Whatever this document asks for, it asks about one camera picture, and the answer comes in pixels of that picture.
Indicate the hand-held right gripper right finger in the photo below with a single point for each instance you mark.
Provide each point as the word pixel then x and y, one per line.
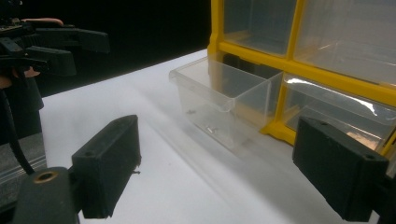
pixel 339 169

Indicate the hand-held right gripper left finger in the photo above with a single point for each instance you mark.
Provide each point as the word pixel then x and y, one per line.
pixel 107 165

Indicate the small silver screw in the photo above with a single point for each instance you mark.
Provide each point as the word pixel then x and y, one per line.
pixel 210 129

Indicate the clear plastic drawer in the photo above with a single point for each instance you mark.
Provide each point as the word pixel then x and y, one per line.
pixel 202 93

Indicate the black curtain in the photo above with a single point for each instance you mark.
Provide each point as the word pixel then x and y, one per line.
pixel 140 31

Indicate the white work board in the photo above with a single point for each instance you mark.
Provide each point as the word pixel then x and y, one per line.
pixel 174 186

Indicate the yellow black organizer cabinet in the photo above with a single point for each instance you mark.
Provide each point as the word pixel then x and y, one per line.
pixel 327 80

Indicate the group of transparent cabinet drawers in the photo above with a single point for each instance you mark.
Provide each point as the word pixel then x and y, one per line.
pixel 342 37

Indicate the aluminium floor rail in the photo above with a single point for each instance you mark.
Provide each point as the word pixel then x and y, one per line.
pixel 18 169

